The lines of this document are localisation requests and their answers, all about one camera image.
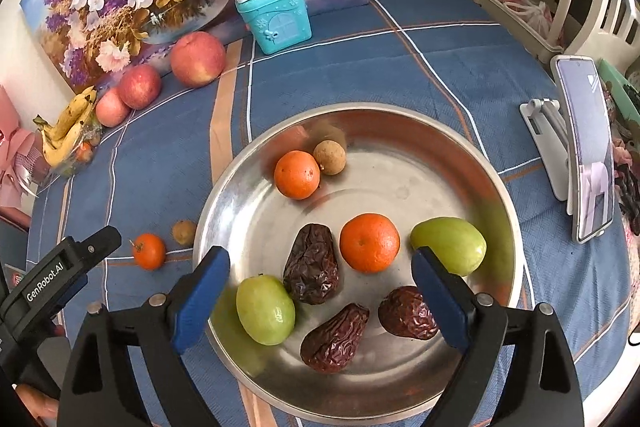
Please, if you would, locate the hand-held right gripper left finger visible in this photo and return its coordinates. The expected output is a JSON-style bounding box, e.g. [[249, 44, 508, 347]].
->
[[56, 245, 232, 427]]

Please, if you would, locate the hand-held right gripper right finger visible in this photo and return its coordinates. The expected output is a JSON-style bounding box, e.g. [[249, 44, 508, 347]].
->
[[411, 246, 585, 427]]

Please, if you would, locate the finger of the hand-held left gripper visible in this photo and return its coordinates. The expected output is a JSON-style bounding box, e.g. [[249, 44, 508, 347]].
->
[[65, 227, 123, 277]]

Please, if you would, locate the small round dried date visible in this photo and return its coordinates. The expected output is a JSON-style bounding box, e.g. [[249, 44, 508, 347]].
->
[[377, 285, 440, 341]]

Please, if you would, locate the small stemmed mandarin orange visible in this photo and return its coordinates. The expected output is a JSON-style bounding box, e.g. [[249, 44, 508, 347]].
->
[[131, 233, 167, 271]]

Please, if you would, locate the green jujube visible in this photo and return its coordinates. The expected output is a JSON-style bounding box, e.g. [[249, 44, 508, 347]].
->
[[236, 274, 297, 347], [410, 217, 487, 278]]

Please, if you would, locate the brown longan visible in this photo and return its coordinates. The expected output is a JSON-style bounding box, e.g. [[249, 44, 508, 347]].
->
[[172, 220, 198, 245], [313, 140, 347, 176]]

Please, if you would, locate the large mandarin orange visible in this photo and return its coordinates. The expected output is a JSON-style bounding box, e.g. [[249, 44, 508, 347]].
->
[[339, 213, 401, 274]]

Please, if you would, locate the pointed dried red date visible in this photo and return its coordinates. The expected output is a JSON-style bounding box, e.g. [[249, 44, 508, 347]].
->
[[300, 303, 371, 374]]

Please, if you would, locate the large dried red date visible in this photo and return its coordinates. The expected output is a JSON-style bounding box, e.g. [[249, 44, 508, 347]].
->
[[283, 224, 342, 306]]

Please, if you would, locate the round metal plate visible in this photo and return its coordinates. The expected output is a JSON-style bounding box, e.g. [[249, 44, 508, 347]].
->
[[192, 103, 523, 425]]

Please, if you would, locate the person's left hand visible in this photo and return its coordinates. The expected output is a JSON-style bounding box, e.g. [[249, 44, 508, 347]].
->
[[12, 384, 60, 425]]

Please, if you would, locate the clear plastic fruit container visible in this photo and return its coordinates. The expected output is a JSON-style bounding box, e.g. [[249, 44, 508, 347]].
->
[[47, 117, 103, 178]]

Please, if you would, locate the yellow banana bunch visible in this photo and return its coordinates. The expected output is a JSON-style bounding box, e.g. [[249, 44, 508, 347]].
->
[[33, 87, 98, 168]]

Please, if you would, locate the pale red apple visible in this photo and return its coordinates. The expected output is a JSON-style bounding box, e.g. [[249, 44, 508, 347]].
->
[[95, 88, 132, 128]]

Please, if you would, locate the white phone stand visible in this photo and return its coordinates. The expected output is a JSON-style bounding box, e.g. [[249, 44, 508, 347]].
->
[[519, 98, 581, 215]]

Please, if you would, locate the large red apple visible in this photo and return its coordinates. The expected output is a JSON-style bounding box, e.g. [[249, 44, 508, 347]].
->
[[170, 32, 227, 88]]

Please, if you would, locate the smartphone with clear case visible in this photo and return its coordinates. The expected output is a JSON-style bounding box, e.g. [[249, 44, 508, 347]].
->
[[550, 55, 616, 244]]

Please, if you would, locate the blue plaid tablecloth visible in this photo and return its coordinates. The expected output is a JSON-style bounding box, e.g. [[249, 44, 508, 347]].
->
[[27, 0, 633, 427]]

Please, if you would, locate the green box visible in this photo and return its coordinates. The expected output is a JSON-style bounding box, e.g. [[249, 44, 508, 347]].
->
[[597, 59, 640, 108]]

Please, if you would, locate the teal house-shaped box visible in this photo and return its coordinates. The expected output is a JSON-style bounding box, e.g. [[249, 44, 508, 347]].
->
[[236, 0, 313, 55]]

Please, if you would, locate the pink plastic bag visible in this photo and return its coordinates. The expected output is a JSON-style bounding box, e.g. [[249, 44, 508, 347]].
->
[[502, 0, 553, 38]]

